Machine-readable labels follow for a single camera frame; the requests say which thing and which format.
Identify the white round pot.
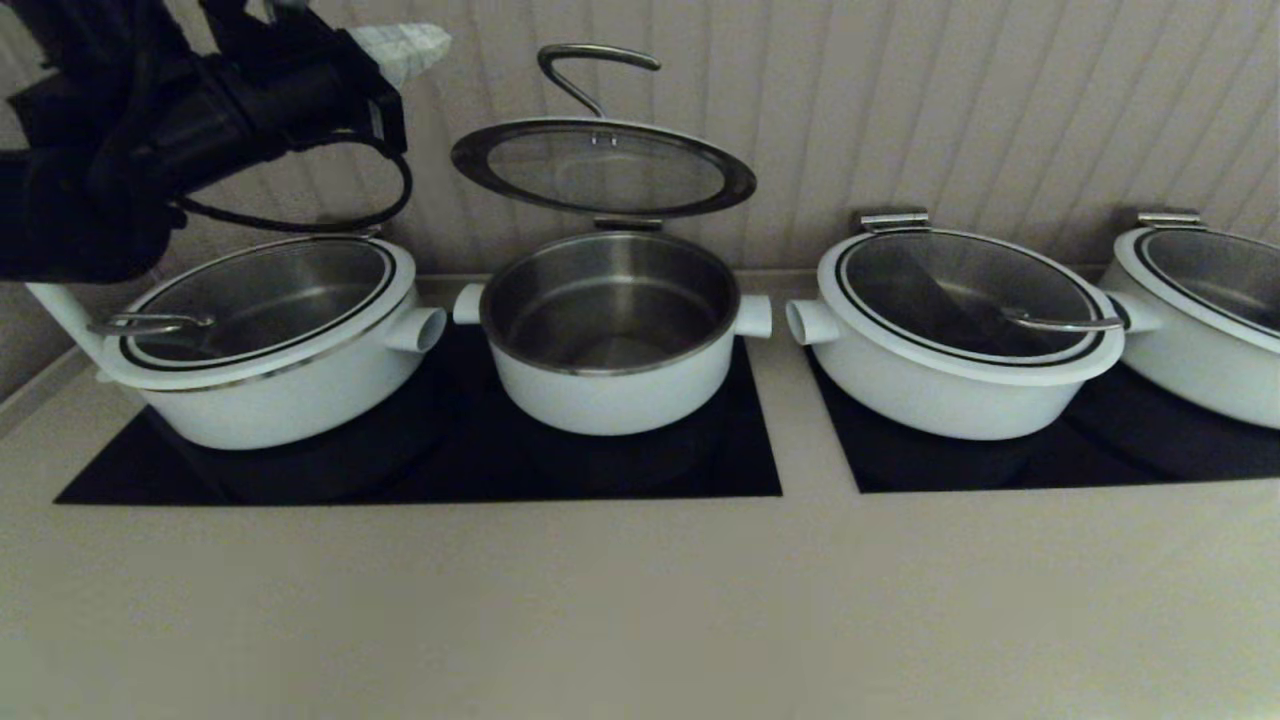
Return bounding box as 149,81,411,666
97,236,448,451
785,230,1166,442
1100,226,1280,431
454,230,773,437

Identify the black glass cooktop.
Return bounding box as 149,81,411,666
805,350,1280,494
55,320,783,506

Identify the black left camera cable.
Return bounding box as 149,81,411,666
175,140,414,234

